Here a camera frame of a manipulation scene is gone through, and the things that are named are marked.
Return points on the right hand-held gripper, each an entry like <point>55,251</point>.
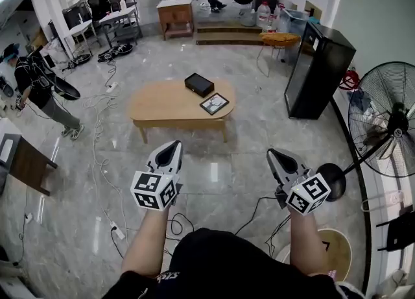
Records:
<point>308,194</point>

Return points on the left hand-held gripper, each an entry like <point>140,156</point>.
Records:
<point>152,190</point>

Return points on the deer picture frame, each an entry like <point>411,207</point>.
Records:
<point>214,103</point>

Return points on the person's right forearm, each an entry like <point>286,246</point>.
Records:
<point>306,242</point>

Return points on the person's left forearm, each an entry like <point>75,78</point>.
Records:
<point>147,242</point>

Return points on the wooden coffee table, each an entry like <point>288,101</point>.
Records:
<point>165,103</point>

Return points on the black glass-lid box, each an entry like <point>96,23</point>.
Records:
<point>198,84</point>

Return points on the white power strip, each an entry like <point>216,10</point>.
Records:
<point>112,87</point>
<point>117,230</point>

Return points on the round wooden board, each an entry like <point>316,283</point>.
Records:
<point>337,254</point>

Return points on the blue grey cloth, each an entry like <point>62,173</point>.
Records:
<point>360,100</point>

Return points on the black glass-door fridge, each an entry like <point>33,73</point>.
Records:
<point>319,70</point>

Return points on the person's black shirt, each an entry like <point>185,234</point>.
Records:
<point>227,268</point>

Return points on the black round floor pan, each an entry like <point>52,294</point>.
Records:
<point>115,52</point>
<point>79,60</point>

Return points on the black backpack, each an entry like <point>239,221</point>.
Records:
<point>400,233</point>

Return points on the dark wooden side table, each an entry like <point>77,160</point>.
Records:
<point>27,164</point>

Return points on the wooden steps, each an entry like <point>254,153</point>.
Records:
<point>227,36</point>

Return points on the wooden cabinet with white top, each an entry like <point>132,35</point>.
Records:
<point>175,15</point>

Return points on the clear plastic bin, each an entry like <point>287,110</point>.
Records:
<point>293,20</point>

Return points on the large clear water bottle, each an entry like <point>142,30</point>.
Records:
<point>277,20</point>
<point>264,15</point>

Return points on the grey metal desk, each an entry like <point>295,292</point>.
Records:
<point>118,15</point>

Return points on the small white table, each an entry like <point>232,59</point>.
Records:
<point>79,28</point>

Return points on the white soap bottle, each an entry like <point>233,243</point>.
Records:
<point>123,5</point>

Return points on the cardboard sheet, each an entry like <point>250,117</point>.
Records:
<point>314,10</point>

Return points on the black pedestal fan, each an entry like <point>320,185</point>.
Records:
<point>397,122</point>

